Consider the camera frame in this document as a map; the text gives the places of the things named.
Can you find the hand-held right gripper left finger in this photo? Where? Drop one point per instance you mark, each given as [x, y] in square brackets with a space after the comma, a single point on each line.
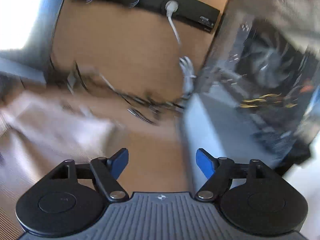
[119, 163]

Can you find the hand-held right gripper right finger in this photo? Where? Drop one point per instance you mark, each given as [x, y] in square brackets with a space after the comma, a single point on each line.
[204, 164]

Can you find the striped beige shirt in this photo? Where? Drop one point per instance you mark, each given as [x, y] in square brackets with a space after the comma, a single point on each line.
[62, 130]

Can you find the white computer case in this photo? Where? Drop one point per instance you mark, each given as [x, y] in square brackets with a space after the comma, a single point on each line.
[250, 80]

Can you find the black curved monitor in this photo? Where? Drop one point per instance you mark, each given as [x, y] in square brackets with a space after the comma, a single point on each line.
[45, 30]

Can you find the black power strip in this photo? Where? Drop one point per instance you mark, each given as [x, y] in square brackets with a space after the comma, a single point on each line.
[150, 2]

